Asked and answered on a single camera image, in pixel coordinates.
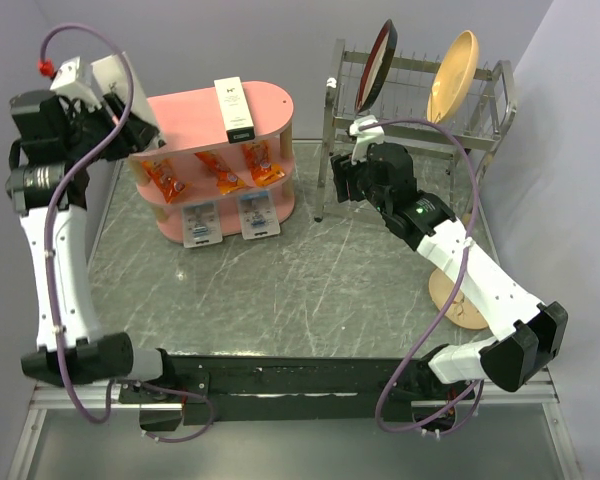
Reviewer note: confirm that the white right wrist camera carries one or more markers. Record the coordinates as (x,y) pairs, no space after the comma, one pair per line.
(364,131)

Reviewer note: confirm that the orange razor pack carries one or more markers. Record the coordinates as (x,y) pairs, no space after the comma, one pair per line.
(226,179)
(166,182)
(264,171)

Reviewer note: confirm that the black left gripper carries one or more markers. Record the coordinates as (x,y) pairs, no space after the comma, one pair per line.
(135,135)

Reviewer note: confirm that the metal dish rack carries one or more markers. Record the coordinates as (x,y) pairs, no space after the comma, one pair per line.
(480,124)

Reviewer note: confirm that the yellow plate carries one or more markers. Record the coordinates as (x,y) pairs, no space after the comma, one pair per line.
(453,78)

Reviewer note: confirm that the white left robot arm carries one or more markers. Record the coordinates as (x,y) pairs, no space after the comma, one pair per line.
(50,201)

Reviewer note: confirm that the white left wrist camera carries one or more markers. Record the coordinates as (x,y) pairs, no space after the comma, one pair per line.
(75,80)

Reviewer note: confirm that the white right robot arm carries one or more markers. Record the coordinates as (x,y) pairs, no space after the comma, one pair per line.
(526,333)

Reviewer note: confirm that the pink three-tier shelf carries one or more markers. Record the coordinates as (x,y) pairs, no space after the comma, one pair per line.
(191,122)

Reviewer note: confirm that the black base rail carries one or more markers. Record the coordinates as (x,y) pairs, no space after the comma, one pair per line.
(231,388)

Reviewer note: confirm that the blue boxed razor pack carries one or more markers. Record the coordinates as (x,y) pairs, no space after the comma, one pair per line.
(258,216)
(201,225)

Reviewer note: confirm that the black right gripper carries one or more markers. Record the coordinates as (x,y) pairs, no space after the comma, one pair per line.
(344,170)

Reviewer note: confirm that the dark red plate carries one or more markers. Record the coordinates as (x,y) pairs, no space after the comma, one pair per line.
(376,67)

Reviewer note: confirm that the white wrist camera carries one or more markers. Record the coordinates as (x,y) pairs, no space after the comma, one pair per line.
(364,131)
(75,80)

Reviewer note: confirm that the white black slim box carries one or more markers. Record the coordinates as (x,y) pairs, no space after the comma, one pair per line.
(111,78)
(236,115)

